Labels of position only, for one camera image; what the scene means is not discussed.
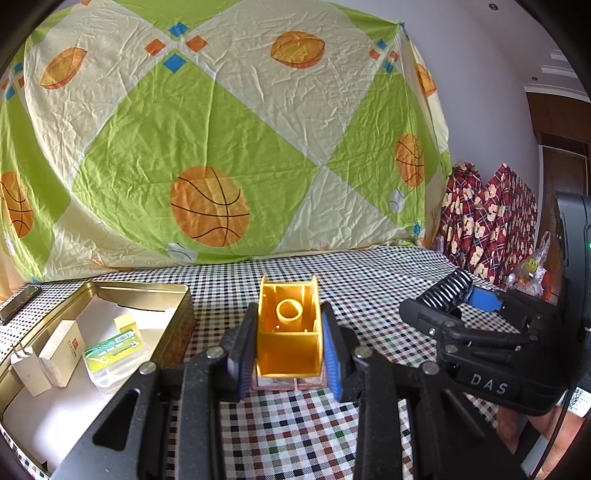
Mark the white charger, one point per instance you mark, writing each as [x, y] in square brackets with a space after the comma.
[30, 376]

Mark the black smartphone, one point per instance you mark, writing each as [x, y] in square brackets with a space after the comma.
[16, 302]

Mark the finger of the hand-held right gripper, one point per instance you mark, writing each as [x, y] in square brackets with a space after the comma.
[485, 300]
[429, 321]

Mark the checkered tablecloth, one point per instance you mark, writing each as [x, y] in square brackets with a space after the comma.
[369, 286]

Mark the clear plastic bag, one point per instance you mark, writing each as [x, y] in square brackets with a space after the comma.
[531, 267]

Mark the dark wooden cabinet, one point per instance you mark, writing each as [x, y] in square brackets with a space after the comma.
[568, 138]

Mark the basketball printed green bedsheet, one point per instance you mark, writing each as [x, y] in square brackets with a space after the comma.
[231, 115]

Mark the person's right forearm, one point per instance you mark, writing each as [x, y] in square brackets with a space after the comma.
[521, 427]

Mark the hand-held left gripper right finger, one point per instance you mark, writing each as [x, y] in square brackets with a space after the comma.
[331, 355]

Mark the black hair claw clip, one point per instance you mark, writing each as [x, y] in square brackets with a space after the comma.
[450, 288]

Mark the patterned carton box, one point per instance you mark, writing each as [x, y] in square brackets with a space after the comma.
[60, 353]

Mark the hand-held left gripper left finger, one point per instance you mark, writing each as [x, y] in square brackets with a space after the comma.
[244, 355]

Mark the white paper liner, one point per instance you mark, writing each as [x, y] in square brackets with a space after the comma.
[69, 415]

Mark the yellow plastic holder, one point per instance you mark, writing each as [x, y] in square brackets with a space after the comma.
[286, 350]

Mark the red patterned cloth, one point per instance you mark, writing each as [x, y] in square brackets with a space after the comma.
[485, 207]

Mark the gold tin box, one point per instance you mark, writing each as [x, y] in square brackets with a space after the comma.
[178, 325]

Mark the clear plastic box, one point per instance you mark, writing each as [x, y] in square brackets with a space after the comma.
[115, 355]

